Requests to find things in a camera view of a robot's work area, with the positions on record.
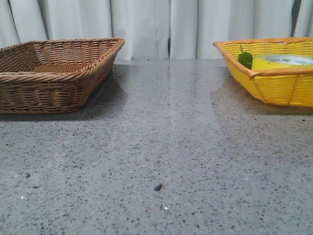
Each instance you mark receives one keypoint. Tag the white curtain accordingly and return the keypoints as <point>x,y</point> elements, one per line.
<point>155,29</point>

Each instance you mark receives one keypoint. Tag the brown wicker basket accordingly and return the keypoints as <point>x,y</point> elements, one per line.
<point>54,76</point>

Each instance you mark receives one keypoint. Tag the yellow tape roll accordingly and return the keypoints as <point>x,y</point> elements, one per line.
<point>277,61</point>

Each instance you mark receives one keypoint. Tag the yellow woven basket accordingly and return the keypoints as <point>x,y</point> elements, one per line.
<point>279,86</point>

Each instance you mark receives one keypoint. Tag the orange toy carrot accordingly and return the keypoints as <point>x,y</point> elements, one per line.
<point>245,58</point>

